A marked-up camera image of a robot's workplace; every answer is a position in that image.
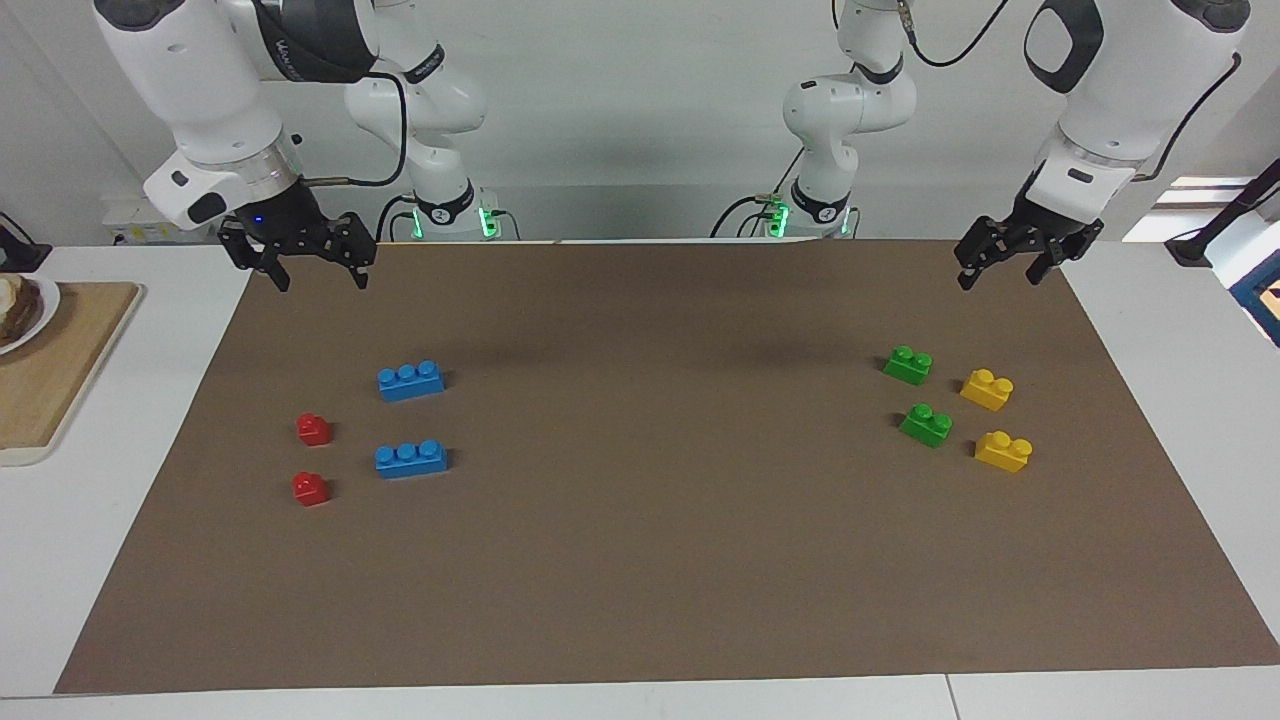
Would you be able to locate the green two-stud block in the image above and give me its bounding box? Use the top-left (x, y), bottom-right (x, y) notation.
top-left (882, 345), bottom-right (935, 387)
top-left (899, 403), bottom-right (954, 449)

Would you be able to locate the blue three-stud block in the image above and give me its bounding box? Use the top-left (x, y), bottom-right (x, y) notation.
top-left (374, 440), bottom-right (450, 480)
top-left (377, 360), bottom-right (447, 404)

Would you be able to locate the yellow two-stud block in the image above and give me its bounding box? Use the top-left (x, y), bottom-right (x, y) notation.
top-left (960, 368), bottom-right (1015, 413)
top-left (974, 430), bottom-right (1034, 474)

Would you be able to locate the white cardboard box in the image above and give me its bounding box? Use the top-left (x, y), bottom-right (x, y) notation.
top-left (102, 195), bottom-right (217, 247)

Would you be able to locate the blue framed box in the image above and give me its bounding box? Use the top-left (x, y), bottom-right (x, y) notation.
top-left (1228, 255), bottom-right (1280, 349)

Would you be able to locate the wooden cutting board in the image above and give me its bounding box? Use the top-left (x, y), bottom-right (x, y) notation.
top-left (0, 282), bottom-right (143, 469)

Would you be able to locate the white plate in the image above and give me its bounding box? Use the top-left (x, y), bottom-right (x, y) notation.
top-left (0, 275), bottom-right (62, 357)

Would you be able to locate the black clamp base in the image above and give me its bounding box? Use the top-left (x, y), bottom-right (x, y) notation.
top-left (0, 212), bottom-right (53, 273)

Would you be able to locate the brown food on plate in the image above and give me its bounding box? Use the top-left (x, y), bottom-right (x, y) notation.
top-left (0, 278), bottom-right (43, 341)

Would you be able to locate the brown table mat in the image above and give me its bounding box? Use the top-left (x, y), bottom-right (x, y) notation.
top-left (53, 238), bottom-right (1280, 695)

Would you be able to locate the black base cable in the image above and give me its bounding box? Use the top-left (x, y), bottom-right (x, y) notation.
top-left (376, 193), bottom-right (419, 243)
top-left (710, 145), bottom-right (803, 241)

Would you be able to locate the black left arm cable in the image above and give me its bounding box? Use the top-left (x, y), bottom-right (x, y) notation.
top-left (895, 0), bottom-right (1246, 183)

